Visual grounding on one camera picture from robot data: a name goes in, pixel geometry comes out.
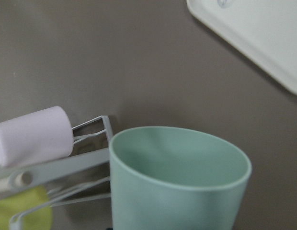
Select green cup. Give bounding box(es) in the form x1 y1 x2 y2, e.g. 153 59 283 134
109 126 252 230

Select white wire cup rack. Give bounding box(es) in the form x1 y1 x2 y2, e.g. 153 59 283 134
0 115 113 230

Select cream rabbit tray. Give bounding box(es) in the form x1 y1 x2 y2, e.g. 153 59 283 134
186 0 297 95

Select pink cup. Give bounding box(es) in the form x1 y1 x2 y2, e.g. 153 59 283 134
0 106 73 167

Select yellow cup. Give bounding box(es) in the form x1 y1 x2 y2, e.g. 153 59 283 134
0 186 53 230

